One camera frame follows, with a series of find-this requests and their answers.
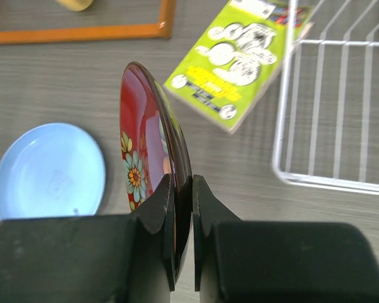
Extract light blue plate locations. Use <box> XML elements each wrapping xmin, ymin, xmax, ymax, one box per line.
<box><xmin>0</xmin><ymin>122</ymin><xmax>107</xmax><ymax>220</ymax></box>

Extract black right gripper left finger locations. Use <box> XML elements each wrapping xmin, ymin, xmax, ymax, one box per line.
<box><xmin>0</xmin><ymin>174</ymin><xmax>174</xmax><ymax>302</ymax></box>

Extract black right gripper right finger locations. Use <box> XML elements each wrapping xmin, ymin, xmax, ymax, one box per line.
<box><xmin>193</xmin><ymin>175</ymin><xmax>379</xmax><ymax>302</ymax></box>

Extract red floral plate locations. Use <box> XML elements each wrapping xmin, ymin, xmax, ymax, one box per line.
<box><xmin>119</xmin><ymin>61</ymin><xmax>193</xmax><ymax>280</ymax></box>

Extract orange wooden shelf rack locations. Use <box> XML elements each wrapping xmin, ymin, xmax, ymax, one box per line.
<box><xmin>0</xmin><ymin>1</ymin><xmax>176</xmax><ymax>44</ymax></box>

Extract green book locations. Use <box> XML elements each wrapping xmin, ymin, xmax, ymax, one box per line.
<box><xmin>164</xmin><ymin>0</ymin><xmax>313</xmax><ymax>134</ymax></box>

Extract white wire dish rack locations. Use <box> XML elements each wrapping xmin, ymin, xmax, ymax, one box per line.
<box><xmin>272</xmin><ymin>1</ymin><xmax>379</xmax><ymax>196</ymax></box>

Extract yellow mug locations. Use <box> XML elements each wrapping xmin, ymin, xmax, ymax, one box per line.
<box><xmin>56</xmin><ymin>0</ymin><xmax>93</xmax><ymax>11</ymax></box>

